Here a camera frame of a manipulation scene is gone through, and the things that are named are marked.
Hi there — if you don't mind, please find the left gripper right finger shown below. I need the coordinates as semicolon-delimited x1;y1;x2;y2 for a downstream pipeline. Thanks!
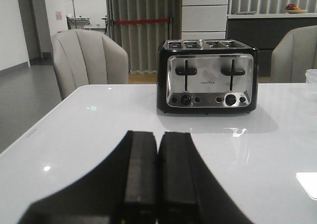
158;132;251;224

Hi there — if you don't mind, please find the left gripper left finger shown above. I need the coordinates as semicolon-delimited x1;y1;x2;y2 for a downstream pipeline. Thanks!
19;131;157;224

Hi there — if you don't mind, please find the black and chrome toaster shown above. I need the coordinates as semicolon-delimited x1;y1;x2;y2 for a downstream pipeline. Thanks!
157;39;259;114

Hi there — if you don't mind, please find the beige chair left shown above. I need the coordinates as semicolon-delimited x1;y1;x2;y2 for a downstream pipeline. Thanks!
52;29;129;99

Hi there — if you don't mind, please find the beige chair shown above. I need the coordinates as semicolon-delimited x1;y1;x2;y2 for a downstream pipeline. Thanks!
270;25;317;83
52;29;129;99

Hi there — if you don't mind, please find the grey curtain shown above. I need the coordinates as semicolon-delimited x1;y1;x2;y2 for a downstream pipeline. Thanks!
106;0;182;72

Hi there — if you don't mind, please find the red barrier tape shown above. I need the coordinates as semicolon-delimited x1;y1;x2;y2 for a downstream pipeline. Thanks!
113;18;170;25

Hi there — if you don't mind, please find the clear plastic food container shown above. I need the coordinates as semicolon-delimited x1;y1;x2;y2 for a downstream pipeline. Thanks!
305;69;317;84

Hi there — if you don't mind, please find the metal cart in background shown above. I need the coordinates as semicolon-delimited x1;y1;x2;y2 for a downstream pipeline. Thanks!
66;0;91;30

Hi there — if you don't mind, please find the beige chair right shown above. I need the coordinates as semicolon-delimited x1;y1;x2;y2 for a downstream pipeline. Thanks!
270;25;317;83

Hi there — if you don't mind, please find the dark kitchen counter cabinet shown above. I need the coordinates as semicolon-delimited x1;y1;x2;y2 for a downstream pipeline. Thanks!
226;13;317;77

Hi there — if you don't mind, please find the white refrigerator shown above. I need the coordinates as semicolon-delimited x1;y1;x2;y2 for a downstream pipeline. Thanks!
181;0;228;40

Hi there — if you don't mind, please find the fruit plate on counter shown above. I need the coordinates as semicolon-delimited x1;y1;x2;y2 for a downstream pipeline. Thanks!
284;3;308;14

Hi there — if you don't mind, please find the pink wall notice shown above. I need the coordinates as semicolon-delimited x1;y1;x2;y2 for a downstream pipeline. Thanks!
55;11;63;21

